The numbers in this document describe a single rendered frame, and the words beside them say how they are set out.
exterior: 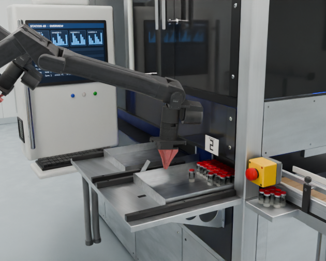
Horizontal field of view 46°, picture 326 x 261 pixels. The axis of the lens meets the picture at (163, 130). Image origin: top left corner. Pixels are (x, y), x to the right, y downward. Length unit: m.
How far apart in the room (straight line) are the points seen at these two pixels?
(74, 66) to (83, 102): 0.96
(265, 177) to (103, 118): 1.12
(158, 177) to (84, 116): 0.71
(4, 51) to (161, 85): 0.43
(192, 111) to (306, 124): 0.43
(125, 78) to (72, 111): 0.95
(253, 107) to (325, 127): 0.35
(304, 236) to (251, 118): 0.57
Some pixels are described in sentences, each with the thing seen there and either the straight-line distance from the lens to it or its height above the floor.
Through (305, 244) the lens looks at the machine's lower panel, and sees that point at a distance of 1.65.
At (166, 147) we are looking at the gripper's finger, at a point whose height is 1.08.
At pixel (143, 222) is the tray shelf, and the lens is 1.18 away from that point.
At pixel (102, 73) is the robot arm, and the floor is 1.31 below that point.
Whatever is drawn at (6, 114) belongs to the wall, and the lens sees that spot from 6.65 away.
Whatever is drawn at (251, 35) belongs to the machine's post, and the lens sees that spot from 1.22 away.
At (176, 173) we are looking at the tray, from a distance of 1.54.
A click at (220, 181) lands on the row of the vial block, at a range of 1.40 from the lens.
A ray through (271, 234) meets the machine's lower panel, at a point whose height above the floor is 0.72.
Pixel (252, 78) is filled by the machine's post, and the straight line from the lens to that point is 1.23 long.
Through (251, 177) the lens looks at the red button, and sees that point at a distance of 1.22.
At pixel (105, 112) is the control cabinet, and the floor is 1.00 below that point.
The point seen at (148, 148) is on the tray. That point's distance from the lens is 1.84.
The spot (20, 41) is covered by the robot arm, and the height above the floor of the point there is 1.41.
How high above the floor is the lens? 1.43
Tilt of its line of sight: 15 degrees down
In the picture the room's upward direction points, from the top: 1 degrees counter-clockwise
